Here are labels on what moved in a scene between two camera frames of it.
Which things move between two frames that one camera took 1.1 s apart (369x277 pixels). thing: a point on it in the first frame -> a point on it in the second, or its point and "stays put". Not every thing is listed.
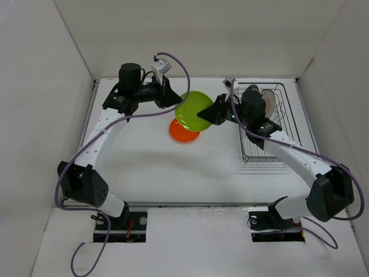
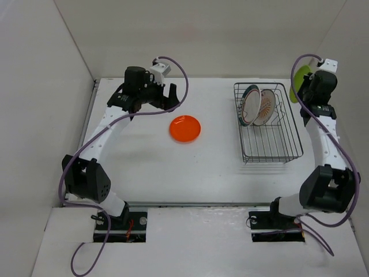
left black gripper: [167, 97] stays put
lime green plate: [187, 113] -> [298, 79]
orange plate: [180, 134] stays put
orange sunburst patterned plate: [270, 102] stays put
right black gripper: [214, 113] -> [307, 81]
